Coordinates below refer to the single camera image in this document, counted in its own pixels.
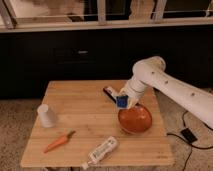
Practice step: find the clear plastic bottle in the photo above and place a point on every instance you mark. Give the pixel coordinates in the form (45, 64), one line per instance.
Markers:
(100, 152)

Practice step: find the window frame rail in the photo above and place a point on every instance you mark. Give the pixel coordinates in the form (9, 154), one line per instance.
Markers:
(52, 15)

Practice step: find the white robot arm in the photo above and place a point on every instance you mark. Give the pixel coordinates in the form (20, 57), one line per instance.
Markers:
(151, 72)

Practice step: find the black power adapter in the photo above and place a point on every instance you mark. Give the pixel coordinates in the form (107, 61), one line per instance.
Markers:
(188, 135)

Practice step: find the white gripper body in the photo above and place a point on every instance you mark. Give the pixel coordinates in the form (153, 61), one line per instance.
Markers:
(132, 94)

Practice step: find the black cabinet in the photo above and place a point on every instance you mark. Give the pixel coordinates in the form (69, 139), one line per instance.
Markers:
(30, 60)

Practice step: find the dark candy bar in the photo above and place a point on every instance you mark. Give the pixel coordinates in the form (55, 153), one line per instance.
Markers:
(110, 92)

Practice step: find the orange ceramic bowl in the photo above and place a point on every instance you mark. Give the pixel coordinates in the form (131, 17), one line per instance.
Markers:
(135, 120)

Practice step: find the white paper cup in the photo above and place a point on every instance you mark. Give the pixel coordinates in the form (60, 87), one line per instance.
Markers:
(47, 116)

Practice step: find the orange toy carrot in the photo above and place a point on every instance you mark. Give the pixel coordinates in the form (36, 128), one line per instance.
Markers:
(59, 141)

